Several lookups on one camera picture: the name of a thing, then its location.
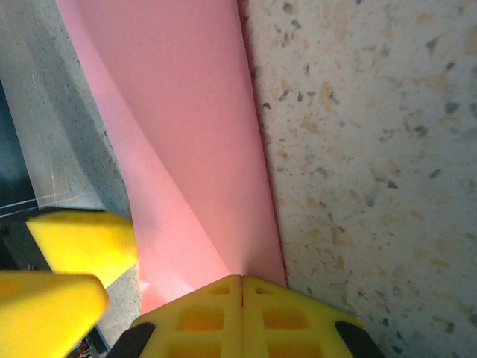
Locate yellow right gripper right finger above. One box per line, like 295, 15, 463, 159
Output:
242, 274, 385, 358

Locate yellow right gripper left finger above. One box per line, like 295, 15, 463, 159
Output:
110, 274, 244, 358

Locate pink paper sheet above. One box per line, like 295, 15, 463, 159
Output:
55, 0, 288, 318

